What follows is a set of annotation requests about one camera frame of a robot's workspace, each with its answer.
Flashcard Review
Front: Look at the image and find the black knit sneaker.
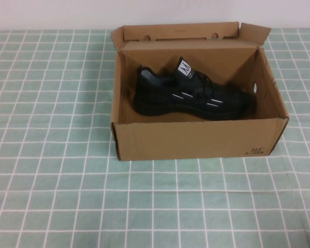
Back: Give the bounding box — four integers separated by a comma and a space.
132, 56, 258, 121

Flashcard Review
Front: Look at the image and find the brown cardboard shoe box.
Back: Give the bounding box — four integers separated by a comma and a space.
110, 22, 289, 161

